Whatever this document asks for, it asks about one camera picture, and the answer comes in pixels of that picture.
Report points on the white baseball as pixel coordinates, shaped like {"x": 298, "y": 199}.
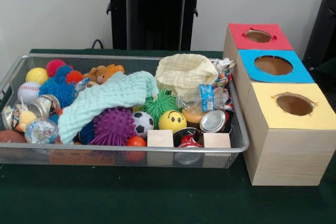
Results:
{"x": 28, "y": 92}

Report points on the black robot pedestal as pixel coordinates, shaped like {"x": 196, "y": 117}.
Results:
{"x": 157, "y": 24}

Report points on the metal mesh bin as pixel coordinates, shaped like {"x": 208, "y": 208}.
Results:
{"x": 78, "y": 159}

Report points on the purple spiky ball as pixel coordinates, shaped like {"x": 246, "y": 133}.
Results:
{"x": 113, "y": 127}

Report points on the yellow smiley ball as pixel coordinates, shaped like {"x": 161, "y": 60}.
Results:
{"x": 172, "y": 123}

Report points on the green cloth side table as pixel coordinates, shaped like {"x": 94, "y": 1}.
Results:
{"x": 328, "y": 70}

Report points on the plain wooden cube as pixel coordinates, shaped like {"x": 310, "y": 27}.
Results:
{"x": 160, "y": 138}
{"x": 216, "y": 140}

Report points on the brown plush toy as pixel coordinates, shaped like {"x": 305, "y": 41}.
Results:
{"x": 97, "y": 73}

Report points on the blue puffer ball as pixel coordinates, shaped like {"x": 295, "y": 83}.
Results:
{"x": 56, "y": 89}

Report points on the black upright panel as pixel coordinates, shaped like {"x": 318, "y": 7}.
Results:
{"x": 323, "y": 24}

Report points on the green spiky ball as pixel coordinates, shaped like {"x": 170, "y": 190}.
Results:
{"x": 160, "y": 106}

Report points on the dark green table cloth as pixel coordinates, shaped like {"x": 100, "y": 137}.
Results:
{"x": 157, "y": 197}

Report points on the mint green cloth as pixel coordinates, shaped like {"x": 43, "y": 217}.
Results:
{"x": 105, "y": 95}

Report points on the small soccer ball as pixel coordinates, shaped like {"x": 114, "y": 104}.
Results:
{"x": 141, "y": 124}

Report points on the cream yellow cloth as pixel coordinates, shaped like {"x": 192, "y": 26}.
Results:
{"x": 183, "y": 74}

